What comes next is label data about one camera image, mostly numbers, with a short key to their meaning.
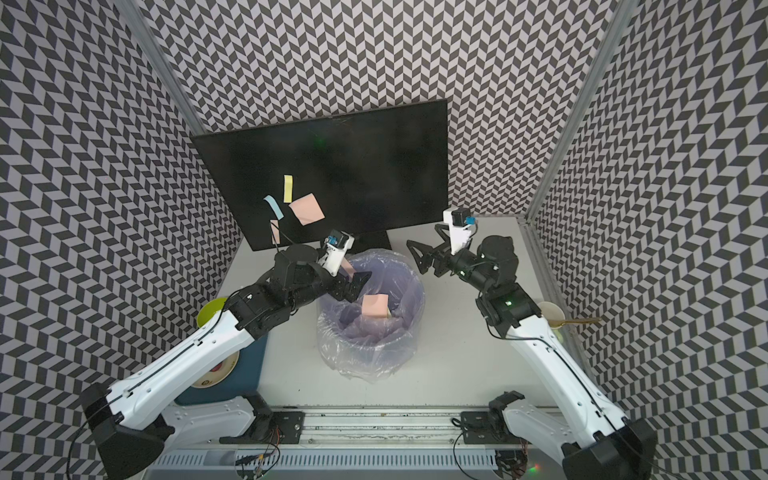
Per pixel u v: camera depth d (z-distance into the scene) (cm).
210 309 92
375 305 82
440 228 69
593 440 38
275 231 85
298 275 52
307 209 81
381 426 75
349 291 63
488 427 70
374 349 60
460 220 55
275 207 79
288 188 75
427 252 58
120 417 38
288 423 76
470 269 57
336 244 59
